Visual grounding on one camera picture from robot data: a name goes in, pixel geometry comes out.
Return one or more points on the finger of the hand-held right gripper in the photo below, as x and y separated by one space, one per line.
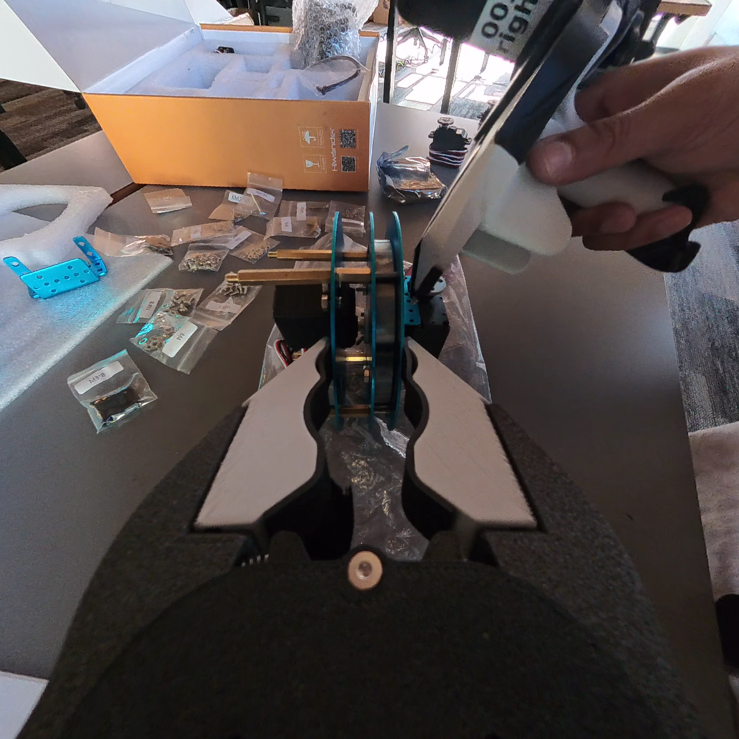
467 196
496 257

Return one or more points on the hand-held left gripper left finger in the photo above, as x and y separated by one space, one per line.
254 450

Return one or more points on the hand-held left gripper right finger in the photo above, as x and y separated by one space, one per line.
467 456

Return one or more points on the black servo with silver horn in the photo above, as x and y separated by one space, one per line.
430 329

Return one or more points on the blue robot arm turntable base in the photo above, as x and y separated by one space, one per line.
381 260

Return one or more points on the dark grey desk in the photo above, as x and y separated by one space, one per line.
577 375

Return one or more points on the person's right hand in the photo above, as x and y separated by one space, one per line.
664 115

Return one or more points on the rolling office chair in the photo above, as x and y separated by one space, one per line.
421 46

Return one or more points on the dark shiny parts bag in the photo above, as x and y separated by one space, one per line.
410 179

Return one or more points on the large clear plastic bag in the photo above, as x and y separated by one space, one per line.
369 491

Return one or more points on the bubble wrap bundle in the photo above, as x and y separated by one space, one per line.
323 29

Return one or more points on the group of small screw bags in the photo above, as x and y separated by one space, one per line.
202 260

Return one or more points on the white foam sheet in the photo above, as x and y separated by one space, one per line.
46 335

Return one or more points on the orange cardboard box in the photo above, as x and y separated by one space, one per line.
231 144

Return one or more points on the wooden background table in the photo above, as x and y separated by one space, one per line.
687 7

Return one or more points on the person's white shirt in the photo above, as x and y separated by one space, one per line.
719 508

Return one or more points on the person's dark trousers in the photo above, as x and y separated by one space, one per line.
727 629

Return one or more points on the white instruction sheet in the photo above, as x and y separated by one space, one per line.
17 704

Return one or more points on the small blue metal bracket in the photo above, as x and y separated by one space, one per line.
58 280

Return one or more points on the white foam cutout frame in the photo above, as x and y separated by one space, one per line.
81 202

